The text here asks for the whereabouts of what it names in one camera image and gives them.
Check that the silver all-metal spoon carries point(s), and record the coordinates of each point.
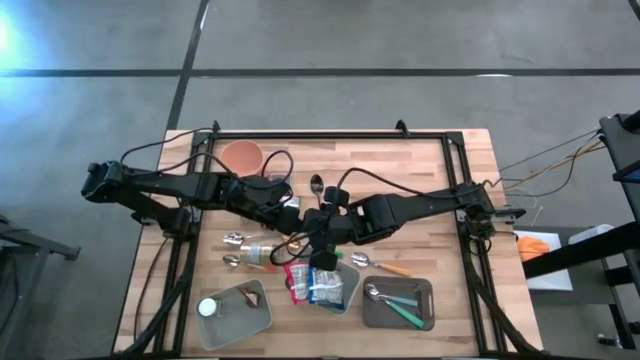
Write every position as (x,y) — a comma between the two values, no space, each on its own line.
(233,239)

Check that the orange cloth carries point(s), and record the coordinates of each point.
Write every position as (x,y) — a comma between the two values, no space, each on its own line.
(532,248)

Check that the white board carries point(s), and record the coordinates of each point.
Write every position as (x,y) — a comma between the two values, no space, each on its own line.
(550,280)

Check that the red ramen packet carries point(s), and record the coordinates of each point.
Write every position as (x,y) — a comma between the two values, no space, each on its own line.
(298,282)

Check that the dark all-metal spoon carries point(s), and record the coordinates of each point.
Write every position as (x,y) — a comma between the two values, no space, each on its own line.
(317,183)

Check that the white round lid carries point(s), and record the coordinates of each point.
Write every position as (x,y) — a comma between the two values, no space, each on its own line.
(207,307)

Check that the glass herb spice jar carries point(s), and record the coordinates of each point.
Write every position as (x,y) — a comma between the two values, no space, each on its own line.
(257,254)

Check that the black diagonal bar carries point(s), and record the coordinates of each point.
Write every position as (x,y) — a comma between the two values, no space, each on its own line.
(575,255)

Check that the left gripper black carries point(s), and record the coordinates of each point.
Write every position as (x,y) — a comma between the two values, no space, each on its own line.
(250,195)

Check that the black aluminium table frame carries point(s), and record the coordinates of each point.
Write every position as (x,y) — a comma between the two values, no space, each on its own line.
(325,135)

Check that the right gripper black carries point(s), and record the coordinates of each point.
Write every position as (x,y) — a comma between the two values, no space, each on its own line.
(327,227)

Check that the white plastic box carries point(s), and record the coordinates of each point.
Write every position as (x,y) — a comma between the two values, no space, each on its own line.
(590,233)

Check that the black equipment cart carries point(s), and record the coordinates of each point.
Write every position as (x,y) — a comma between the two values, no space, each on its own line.
(622,150)

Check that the black metal furniture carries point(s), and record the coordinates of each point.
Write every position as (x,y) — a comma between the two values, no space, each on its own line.
(30,243)

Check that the blue ramen packet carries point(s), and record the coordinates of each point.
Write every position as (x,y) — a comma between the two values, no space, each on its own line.
(326,290)

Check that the light grey rectangular bin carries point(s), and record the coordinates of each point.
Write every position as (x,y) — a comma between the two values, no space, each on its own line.
(235,325)

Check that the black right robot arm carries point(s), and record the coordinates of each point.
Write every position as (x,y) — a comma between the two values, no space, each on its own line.
(425,205)

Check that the terracotta bowl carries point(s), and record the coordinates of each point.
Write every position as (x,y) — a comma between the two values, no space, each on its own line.
(241,156)

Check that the dark grey translucent bin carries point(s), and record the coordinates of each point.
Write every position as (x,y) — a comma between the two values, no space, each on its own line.
(395,320)

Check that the small black floor object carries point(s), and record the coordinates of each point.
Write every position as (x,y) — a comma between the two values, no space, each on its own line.
(610,341)

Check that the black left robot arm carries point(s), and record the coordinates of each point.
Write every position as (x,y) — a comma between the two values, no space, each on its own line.
(165,182)

